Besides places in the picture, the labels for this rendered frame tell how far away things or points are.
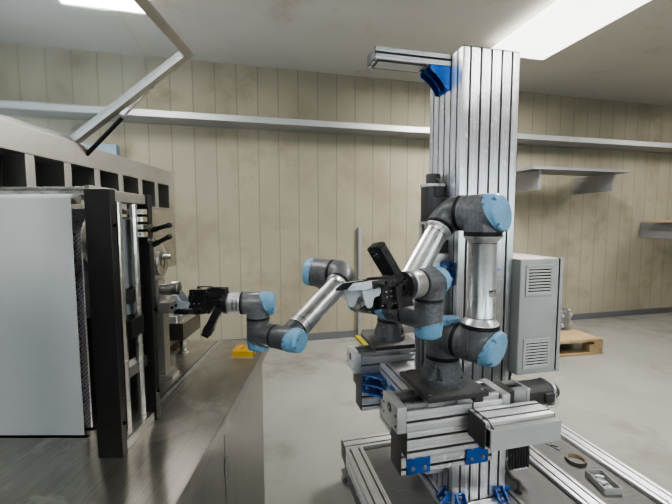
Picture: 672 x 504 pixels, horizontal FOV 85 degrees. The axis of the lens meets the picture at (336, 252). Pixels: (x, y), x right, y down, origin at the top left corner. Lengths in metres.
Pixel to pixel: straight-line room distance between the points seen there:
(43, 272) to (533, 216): 5.28
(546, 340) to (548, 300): 0.16
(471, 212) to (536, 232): 4.46
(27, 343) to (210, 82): 3.68
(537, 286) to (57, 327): 1.55
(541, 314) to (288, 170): 3.18
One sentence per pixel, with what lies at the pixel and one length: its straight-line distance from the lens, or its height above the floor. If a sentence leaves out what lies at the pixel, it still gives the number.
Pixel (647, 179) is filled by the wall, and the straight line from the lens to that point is 7.05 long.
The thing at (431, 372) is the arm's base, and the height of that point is 0.87.
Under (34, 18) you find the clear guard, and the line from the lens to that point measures 1.20.
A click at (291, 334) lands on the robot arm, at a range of 1.14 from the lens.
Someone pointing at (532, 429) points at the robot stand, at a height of 0.71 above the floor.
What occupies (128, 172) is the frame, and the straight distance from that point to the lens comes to 1.85.
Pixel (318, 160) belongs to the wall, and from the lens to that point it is 4.30.
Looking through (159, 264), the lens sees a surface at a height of 1.25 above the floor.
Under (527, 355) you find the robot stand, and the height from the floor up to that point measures 0.84.
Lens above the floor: 1.37
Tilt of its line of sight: 5 degrees down
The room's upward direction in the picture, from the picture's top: straight up
